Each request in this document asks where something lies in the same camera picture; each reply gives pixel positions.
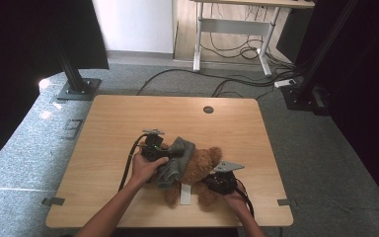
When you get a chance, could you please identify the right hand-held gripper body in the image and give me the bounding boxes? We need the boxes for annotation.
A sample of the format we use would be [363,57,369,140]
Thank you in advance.
[210,160,246,196]

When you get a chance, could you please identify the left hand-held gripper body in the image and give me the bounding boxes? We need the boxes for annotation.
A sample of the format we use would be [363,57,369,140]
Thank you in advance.
[140,128,171,162]

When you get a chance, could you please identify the grey terry cloth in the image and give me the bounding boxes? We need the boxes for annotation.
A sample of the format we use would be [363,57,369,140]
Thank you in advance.
[156,136,196,191]

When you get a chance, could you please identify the brown teddy bear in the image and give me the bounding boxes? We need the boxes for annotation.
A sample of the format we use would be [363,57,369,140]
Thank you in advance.
[149,141,223,208]

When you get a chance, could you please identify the person's right hand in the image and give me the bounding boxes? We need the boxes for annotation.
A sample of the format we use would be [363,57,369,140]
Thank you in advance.
[224,184,253,215]

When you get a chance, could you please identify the person's left hand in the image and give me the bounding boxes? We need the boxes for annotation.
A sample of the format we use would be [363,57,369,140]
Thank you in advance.
[129,152,171,189]

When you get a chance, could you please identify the white power strip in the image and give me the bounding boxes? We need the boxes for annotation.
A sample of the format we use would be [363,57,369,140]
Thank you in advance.
[273,78,297,89]

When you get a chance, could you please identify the slanted black metal stand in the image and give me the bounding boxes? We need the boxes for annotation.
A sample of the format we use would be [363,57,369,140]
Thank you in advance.
[280,0,359,117]

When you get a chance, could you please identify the black curtain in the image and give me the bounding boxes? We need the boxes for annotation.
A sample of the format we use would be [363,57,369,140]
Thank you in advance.
[0,0,110,176]
[275,0,379,211]

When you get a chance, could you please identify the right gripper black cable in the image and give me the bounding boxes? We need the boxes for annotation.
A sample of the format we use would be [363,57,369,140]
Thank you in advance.
[233,179,255,218]

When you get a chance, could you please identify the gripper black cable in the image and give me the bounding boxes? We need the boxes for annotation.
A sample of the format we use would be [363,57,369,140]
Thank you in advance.
[117,132,149,193]
[233,179,255,218]

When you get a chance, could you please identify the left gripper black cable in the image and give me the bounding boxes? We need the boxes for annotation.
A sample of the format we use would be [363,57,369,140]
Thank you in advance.
[117,132,149,193]

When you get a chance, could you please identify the grey table edge bracket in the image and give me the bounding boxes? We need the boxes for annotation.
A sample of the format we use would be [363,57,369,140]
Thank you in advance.
[41,197,66,207]
[276,198,299,207]

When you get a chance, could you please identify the long black floor cable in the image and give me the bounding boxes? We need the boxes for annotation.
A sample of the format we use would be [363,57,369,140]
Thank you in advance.
[136,67,279,97]

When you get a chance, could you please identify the black stand with base plate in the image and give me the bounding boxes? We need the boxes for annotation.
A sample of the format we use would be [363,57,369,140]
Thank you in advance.
[53,42,103,102]

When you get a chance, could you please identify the coiled black cables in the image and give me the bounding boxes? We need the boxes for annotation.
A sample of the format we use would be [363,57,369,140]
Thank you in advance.
[199,33,265,61]

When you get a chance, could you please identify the white desk frame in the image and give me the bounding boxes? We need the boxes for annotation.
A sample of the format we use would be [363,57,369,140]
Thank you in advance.
[190,0,316,77]

